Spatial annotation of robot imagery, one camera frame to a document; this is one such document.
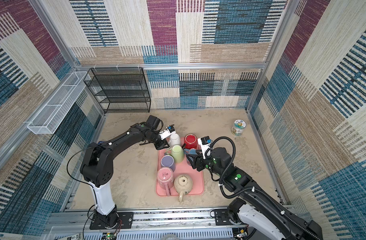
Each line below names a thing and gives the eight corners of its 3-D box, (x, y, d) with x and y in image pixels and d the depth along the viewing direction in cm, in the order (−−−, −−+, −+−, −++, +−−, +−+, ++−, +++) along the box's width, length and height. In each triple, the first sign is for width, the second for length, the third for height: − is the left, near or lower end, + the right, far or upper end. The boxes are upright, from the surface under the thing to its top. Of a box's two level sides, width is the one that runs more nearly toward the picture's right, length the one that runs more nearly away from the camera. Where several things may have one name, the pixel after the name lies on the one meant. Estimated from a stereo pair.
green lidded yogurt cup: (232, 135, 107) (235, 128, 100) (230, 126, 112) (233, 119, 105) (243, 135, 107) (247, 128, 100) (241, 126, 112) (244, 119, 105)
